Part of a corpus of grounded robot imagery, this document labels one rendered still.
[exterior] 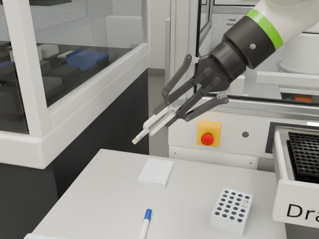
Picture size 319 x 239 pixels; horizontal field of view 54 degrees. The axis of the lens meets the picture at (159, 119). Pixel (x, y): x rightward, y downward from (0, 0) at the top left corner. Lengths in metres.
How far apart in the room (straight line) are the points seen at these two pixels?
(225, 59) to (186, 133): 0.50
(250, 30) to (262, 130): 0.49
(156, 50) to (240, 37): 3.81
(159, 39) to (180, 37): 3.39
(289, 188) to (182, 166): 0.41
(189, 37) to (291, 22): 0.40
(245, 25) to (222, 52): 0.06
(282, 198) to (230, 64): 0.34
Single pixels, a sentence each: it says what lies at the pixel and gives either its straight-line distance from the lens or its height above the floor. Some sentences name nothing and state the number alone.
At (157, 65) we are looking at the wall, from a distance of 4.44.
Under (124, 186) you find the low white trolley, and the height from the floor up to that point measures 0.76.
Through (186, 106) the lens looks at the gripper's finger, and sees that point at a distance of 0.64.
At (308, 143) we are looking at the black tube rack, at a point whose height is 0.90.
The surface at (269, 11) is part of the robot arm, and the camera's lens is 0.62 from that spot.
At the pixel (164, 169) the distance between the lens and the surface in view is 1.02.
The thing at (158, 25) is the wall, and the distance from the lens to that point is 4.33.
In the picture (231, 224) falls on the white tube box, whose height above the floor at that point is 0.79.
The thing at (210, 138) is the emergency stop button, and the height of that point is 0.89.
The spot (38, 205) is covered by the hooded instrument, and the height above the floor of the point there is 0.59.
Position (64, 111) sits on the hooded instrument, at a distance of 1.08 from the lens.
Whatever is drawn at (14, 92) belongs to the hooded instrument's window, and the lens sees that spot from 0.96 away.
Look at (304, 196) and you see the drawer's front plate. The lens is 0.78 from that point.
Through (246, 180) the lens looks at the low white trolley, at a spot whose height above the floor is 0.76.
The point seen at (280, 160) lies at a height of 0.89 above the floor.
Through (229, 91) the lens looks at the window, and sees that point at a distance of 1.01.
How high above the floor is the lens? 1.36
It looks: 26 degrees down
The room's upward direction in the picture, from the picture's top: straight up
